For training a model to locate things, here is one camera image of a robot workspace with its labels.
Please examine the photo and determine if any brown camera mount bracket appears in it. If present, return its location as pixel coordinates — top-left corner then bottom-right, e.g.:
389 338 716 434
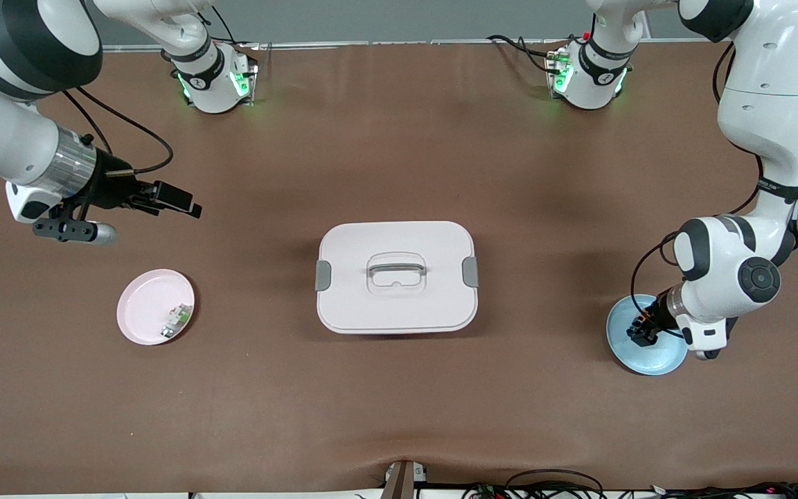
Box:
380 459 429 499

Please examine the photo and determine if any light blue round plate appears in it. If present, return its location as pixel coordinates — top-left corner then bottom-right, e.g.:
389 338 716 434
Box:
605 294 689 376

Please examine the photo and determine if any grey lid handle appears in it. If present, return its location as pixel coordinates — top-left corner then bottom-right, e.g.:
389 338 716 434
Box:
367 256 427 278

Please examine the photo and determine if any small green white component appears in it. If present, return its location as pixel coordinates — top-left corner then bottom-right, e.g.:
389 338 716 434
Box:
160 304 192 340

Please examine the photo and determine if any tangled cable bundle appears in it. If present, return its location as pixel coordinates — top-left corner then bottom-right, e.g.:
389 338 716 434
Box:
648 480 798 499

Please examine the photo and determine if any black base power cable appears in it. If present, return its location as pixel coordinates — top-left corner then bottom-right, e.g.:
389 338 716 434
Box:
486 33 566 76

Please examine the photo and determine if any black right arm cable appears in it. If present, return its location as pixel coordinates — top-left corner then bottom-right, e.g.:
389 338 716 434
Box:
60 85 175 175

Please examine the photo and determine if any looped black cable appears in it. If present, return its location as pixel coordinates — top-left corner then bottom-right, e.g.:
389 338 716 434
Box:
506 469 604 499

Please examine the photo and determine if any pink round plate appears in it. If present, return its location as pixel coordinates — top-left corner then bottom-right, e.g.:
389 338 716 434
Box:
116 269 196 346

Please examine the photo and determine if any brown table mat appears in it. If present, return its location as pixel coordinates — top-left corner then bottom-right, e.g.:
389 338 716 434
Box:
0 40 798 496

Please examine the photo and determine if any white lidded storage box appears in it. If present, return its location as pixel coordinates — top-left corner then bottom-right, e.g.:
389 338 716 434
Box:
314 220 481 335

